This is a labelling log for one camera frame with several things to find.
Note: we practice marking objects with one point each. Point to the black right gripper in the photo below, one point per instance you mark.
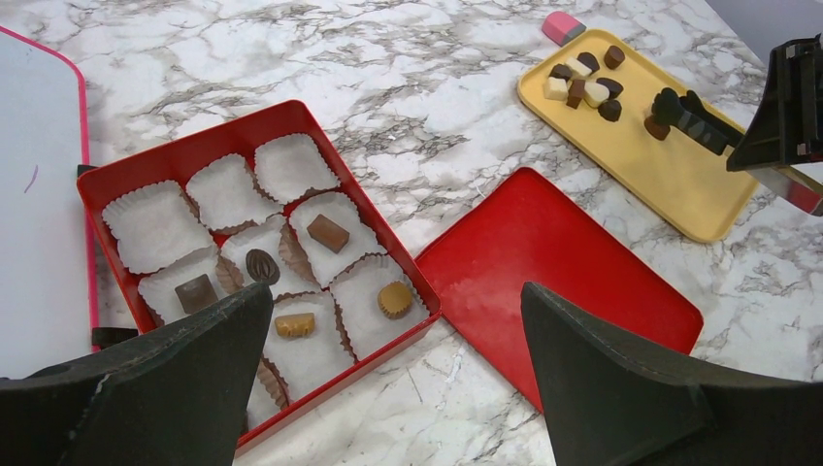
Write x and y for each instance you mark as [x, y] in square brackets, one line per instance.
[787, 127]

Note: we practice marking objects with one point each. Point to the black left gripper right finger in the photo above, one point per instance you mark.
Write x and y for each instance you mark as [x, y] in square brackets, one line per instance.
[612, 397]

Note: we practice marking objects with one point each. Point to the pink framed whiteboard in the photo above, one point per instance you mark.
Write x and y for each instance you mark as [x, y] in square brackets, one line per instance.
[48, 268]

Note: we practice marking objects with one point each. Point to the white ridged chocolate square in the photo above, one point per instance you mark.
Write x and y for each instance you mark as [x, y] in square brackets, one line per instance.
[595, 94]

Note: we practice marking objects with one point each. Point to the gold round peanut cup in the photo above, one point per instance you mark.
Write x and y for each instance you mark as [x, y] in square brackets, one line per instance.
[395, 299]

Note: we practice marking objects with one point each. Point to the dark smooth oval chocolate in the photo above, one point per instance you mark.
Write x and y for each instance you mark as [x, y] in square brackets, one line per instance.
[614, 57]

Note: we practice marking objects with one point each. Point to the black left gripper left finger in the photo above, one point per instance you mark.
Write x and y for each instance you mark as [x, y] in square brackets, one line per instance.
[174, 396]

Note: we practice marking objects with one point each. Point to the dark oval ridged chocolate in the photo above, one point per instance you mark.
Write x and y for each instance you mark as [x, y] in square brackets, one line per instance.
[262, 267]

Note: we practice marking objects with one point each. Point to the caramel ridged chocolate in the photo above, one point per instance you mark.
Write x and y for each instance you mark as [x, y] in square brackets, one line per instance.
[295, 325]

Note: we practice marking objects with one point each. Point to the white chocolate block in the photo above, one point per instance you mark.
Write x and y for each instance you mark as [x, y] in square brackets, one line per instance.
[556, 89]

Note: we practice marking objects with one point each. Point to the red chocolate box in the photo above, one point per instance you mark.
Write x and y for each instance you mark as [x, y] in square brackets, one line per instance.
[351, 336]

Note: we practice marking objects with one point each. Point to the dark square chocolate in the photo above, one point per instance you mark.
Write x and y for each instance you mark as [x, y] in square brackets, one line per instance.
[196, 294]

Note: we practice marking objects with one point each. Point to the pink eraser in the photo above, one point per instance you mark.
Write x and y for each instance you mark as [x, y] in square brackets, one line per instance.
[561, 28]

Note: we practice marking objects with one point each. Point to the white paper cup liner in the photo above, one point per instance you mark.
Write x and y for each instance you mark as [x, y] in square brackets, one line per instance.
[288, 167]
[227, 197]
[154, 227]

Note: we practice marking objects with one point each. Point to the red box lid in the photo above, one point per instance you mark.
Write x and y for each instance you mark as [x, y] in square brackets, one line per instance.
[528, 230]

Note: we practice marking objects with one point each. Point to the brown ridged chocolate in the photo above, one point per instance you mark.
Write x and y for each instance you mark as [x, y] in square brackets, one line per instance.
[658, 131]

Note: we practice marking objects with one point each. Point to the yellow plastic tray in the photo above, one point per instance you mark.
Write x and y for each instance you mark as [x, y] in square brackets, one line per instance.
[682, 182]

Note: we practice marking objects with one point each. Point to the dark leaf chocolate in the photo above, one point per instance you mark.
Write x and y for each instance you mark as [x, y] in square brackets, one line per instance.
[589, 60]

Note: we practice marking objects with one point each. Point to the milk chocolate rectangle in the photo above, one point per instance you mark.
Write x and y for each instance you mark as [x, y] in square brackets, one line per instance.
[328, 233]

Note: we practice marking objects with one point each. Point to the dark swirl round chocolate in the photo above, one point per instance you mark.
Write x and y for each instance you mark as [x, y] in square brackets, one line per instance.
[610, 110]

